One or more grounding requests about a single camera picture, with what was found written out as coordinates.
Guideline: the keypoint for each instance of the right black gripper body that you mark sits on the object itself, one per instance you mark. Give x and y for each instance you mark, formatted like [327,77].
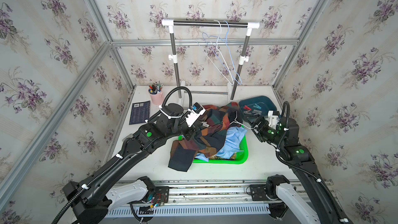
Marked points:
[267,132]

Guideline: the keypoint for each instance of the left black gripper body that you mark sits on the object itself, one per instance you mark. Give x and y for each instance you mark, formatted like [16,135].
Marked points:
[189,131]

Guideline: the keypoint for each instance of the red clothespin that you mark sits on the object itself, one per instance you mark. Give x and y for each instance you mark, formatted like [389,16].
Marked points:
[247,108]

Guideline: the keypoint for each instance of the white hanger of dark shirt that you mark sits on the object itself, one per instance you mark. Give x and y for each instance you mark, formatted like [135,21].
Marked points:
[240,122]

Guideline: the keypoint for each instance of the light blue shirt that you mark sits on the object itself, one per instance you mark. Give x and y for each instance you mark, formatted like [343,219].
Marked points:
[234,151]

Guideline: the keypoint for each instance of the dark plaid shirt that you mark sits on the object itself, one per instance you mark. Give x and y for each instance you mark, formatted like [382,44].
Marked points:
[218,115]

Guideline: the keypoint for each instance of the light blue wire hanger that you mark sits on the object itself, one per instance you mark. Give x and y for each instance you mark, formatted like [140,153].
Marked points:
[228,56]

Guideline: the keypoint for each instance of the white hanger of blue shirt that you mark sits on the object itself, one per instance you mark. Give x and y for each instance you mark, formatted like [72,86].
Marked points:
[214,55]

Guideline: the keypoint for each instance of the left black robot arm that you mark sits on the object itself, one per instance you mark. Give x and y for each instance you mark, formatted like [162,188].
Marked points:
[88,198]

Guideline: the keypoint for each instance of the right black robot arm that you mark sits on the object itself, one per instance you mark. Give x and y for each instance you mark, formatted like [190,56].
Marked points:
[282,132]

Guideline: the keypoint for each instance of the dark teal plastic bin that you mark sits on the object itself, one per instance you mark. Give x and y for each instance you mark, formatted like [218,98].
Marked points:
[263,101]

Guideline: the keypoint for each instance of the green plastic basket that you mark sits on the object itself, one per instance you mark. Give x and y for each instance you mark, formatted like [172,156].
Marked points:
[216,145]

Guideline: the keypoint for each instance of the dark blue booklet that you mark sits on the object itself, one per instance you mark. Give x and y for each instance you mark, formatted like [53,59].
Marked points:
[139,112]

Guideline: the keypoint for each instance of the pink pen cup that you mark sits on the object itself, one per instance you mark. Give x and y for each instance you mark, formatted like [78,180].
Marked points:
[156,93]

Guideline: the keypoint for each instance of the grey sponge block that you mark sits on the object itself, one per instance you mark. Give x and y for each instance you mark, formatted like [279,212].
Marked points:
[128,138]

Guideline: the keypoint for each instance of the metal clothes rack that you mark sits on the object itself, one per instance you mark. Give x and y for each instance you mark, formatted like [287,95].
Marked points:
[170,23]

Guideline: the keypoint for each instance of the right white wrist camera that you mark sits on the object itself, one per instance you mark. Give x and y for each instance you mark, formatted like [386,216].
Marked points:
[273,119]

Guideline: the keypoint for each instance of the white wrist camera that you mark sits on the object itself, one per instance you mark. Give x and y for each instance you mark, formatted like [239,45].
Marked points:
[193,114]
[273,119]

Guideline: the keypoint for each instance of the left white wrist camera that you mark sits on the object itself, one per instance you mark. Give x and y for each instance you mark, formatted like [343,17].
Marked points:
[193,114]

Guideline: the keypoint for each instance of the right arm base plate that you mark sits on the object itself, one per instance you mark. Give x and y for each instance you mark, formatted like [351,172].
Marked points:
[263,192]

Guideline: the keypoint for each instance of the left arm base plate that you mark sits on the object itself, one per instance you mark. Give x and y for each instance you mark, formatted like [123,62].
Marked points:
[157,197]

